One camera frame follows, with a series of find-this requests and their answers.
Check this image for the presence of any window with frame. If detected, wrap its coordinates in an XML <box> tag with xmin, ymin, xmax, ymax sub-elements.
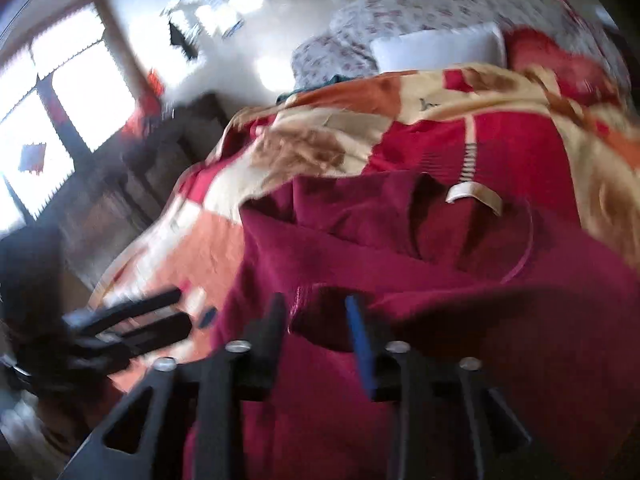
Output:
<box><xmin>1</xmin><ymin>3</ymin><xmax>137</xmax><ymax>232</ymax></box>

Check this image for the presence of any dark wooden cabinet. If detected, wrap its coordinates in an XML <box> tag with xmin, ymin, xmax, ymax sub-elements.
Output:
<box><xmin>41</xmin><ymin>92</ymin><xmax>229</xmax><ymax>289</ymax></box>

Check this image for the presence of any red orange cream patterned blanket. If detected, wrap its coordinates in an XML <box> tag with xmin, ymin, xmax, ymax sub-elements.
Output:
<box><xmin>89</xmin><ymin>62</ymin><xmax>640</xmax><ymax>366</ymax></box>

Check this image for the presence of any white pillow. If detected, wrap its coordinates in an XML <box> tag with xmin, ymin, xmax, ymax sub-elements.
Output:
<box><xmin>370</xmin><ymin>23</ymin><xmax>508</xmax><ymax>73</ymax></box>

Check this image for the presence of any maroon knit garment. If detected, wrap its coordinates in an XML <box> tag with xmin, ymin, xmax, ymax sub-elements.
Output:
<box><xmin>213</xmin><ymin>171</ymin><xmax>639</xmax><ymax>479</ymax></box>

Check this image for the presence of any teal cloth on bed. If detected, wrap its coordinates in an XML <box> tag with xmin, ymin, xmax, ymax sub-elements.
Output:
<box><xmin>276</xmin><ymin>75</ymin><xmax>352</xmax><ymax>105</ymax></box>

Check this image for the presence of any dark hanging garment on wall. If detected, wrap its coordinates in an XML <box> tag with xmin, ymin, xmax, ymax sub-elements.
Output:
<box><xmin>168</xmin><ymin>21</ymin><xmax>198</xmax><ymax>61</ymax></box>

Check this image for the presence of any red pink cushion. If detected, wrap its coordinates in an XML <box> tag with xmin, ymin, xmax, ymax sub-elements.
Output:
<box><xmin>504</xmin><ymin>27</ymin><xmax>622</xmax><ymax>106</ymax></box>

